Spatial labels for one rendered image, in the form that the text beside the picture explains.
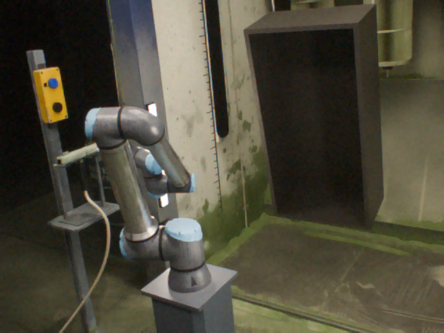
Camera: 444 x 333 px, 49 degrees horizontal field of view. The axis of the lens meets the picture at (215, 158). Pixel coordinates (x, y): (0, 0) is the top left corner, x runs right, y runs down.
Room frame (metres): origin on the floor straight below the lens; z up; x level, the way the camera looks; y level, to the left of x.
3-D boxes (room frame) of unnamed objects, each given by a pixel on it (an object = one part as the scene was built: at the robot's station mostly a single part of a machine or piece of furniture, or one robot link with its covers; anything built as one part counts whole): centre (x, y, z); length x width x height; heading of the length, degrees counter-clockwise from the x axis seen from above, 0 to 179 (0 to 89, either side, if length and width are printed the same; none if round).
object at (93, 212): (2.37, 0.70, 0.95); 0.26 x 0.15 x 0.32; 145
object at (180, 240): (1.87, 0.17, 0.83); 0.17 x 0.15 x 0.18; 78
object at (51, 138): (2.46, 0.83, 0.82); 0.06 x 0.06 x 1.64; 55
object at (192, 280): (1.87, 0.16, 0.69); 0.19 x 0.19 x 0.10
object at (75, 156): (2.45, 0.61, 1.05); 0.49 x 0.05 x 0.23; 145
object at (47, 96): (2.42, 0.79, 1.42); 0.12 x 0.06 x 0.26; 145
